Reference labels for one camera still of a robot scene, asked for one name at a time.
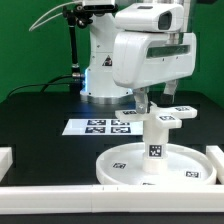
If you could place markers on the white marker tag sheet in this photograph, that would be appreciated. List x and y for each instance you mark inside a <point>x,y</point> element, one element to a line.
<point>102,127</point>

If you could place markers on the white cross-shaped table base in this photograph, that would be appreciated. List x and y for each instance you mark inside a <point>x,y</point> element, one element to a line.
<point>164,118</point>

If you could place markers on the white round table top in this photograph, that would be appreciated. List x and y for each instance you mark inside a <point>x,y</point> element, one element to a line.
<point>132,164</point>

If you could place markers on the white left fence block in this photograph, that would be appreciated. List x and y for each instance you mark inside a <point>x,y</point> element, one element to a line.
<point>6,160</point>

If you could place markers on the white right fence block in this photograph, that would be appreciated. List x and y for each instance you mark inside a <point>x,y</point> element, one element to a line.
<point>216,156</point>

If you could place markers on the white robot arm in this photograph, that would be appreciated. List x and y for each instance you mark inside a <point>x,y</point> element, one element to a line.
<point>109,18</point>

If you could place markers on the white front fence bar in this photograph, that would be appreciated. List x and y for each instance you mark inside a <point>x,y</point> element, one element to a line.
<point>114,198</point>

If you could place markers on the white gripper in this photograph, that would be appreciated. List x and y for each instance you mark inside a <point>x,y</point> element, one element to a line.
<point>144,59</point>

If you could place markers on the white fence block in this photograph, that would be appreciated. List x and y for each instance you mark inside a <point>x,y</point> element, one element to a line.
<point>6,160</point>
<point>216,156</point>

